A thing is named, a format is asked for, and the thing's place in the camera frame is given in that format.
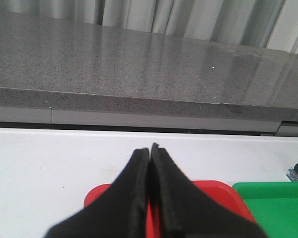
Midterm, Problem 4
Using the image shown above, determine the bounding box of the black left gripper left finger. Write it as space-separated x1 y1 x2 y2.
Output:
45 148 149 238

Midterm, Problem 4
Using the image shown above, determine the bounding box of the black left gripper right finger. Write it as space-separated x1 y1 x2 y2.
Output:
149 143 267 238

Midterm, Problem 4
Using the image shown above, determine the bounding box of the red plastic tray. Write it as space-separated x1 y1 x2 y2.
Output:
84 180 256 238

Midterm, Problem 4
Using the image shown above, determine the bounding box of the green plastic tray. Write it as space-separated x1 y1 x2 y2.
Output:
232 182 298 238

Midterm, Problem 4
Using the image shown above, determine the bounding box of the grey stone counter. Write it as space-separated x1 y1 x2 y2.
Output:
0 10 298 136

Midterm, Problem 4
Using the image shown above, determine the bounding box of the grey pleated curtain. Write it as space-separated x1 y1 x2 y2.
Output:
0 0 298 54

